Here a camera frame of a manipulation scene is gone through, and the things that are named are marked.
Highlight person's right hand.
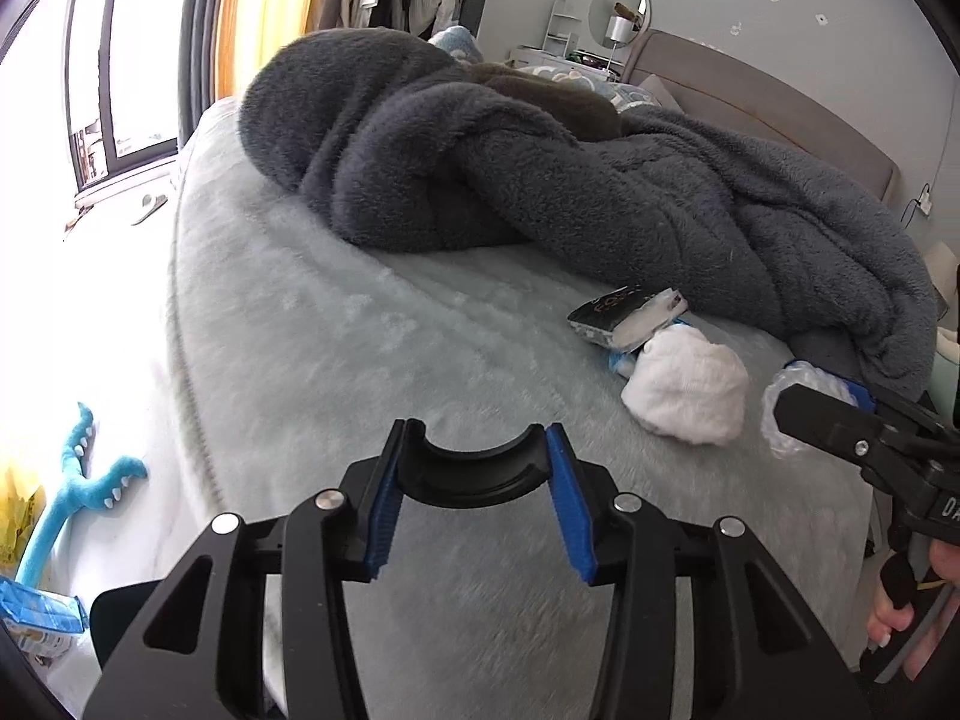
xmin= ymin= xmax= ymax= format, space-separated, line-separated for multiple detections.
xmin=866 ymin=540 xmax=960 ymax=683

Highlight blue patterned duvet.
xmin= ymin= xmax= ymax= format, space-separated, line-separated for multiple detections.
xmin=427 ymin=25 xmax=661 ymax=110

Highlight grey curtain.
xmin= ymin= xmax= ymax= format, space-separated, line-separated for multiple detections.
xmin=178 ymin=0 xmax=241 ymax=151

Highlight beige pillow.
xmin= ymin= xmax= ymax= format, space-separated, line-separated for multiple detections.
xmin=637 ymin=75 xmax=685 ymax=111

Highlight round mirror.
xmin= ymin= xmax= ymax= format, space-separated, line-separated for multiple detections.
xmin=587 ymin=0 xmax=652 ymax=42

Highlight white crumpled cloth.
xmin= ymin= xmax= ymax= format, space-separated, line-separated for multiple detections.
xmin=621 ymin=330 xmax=749 ymax=445

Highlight black and white box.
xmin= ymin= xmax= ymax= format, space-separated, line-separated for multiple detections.
xmin=568 ymin=285 xmax=689 ymax=350

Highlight yellow curtain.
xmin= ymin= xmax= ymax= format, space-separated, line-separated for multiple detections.
xmin=217 ymin=0 xmax=327 ymax=102

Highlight white shelf organizer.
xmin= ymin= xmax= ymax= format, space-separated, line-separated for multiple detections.
xmin=547 ymin=0 xmax=593 ymax=53

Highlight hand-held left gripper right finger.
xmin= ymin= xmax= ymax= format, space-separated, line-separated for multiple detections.
xmin=545 ymin=424 xmax=875 ymax=720

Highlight white dresser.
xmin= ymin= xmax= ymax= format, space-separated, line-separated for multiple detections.
xmin=510 ymin=45 xmax=623 ymax=80

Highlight blue plush toy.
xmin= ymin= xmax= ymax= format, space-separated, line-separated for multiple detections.
xmin=15 ymin=403 xmax=149 ymax=590

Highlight dark grey fleece blanket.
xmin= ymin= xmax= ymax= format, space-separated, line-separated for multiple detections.
xmin=238 ymin=28 xmax=938 ymax=400

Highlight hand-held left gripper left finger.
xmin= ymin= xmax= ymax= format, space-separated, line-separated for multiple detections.
xmin=82 ymin=420 xmax=428 ymax=720

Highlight bed with grey cover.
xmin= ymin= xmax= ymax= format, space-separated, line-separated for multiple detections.
xmin=169 ymin=28 xmax=901 ymax=720

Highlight sliding glass door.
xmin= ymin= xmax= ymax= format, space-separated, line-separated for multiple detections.
xmin=64 ymin=0 xmax=203 ymax=203

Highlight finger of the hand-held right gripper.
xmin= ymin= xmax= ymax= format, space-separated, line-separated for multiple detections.
xmin=838 ymin=379 xmax=942 ymax=428
xmin=772 ymin=385 xmax=912 ymax=479

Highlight clear plastic wrap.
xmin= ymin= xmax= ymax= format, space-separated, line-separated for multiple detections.
xmin=761 ymin=360 xmax=848 ymax=458

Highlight blue wipes packet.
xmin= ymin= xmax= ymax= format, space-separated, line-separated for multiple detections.
xmin=0 ymin=577 xmax=89 ymax=665

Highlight black curved plastic piece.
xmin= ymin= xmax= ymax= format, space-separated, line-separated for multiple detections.
xmin=396 ymin=420 xmax=560 ymax=507

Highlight yellow plastic bag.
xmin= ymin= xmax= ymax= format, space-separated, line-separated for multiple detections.
xmin=0 ymin=465 xmax=46 ymax=567

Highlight white table lamp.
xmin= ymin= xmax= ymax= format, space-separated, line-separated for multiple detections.
xmin=604 ymin=15 xmax=638 ymax=80

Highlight dark blue plastic bin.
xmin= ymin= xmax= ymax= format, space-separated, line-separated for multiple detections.
xmin=88 ymin=583 xmax=162 ymax=680

